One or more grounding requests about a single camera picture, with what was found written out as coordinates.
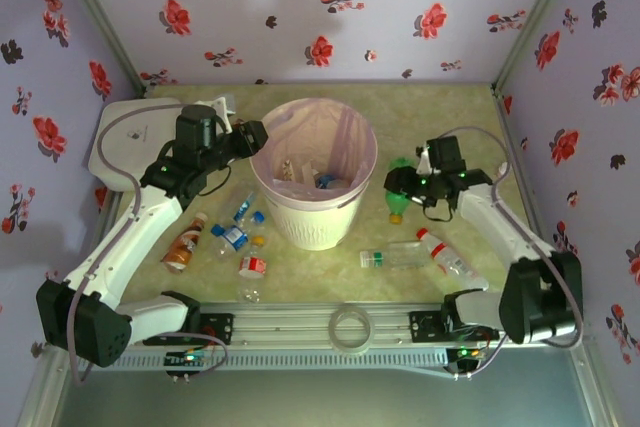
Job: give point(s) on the green plastic bottle yellow cap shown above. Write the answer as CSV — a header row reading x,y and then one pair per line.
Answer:
x,y
396,208

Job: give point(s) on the clear bottle red cap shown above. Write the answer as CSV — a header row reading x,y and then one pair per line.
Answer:
x,y
452,259

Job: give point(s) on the clear bottle with green label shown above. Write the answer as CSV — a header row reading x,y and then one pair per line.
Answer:
x,y
400,254

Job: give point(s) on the orange brown drink bottle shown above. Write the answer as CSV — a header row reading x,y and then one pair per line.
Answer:
x,y
182,249

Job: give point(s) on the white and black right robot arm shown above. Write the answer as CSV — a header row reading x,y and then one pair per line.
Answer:
x,y
500,222

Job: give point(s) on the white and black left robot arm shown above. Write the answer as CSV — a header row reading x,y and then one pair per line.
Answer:
x,y
145,227

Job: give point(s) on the white flat bin lid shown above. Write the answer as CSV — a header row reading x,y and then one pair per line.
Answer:
x,y
125,147

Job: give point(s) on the purple plastic bin liner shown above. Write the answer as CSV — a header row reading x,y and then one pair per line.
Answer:
x,y
305,127

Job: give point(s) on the white plastic waste bin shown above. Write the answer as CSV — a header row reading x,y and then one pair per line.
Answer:
x,y
315,227

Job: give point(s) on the clear bottle blue striped label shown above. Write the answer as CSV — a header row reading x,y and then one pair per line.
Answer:
x,y
244,207

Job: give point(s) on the beige cardboard scrap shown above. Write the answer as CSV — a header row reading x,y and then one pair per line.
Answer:
x,y
292,170

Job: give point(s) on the clear bottle blue cap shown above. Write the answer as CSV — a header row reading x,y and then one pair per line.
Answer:
x,y
258,217
232,237

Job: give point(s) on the blue plastic item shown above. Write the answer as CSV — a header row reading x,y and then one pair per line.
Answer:
x,y
327,181

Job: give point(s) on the red label bottle yellow cap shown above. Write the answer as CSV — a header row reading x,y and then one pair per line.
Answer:
x,y
252,264

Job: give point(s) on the crumpled clear unlabelled bottle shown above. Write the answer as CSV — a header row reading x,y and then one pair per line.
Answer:
x,y
248,291

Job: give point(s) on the circuit board with lit leds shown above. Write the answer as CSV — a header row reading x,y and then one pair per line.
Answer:
x,y
467,353
187,358

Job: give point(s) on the clear tape roll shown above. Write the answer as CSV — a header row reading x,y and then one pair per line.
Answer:
x,y
332,329

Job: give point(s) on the aluminium frame corner post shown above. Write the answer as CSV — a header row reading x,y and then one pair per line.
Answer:
x,y
535,12
95,12

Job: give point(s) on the black right arm base bracket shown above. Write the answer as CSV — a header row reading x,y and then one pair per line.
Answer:
x,y
425,324

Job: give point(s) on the black left arm base bracket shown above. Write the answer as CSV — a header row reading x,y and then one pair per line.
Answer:
x,y
217,327

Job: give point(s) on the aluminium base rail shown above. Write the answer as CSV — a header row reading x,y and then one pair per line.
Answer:
x,y
285,327

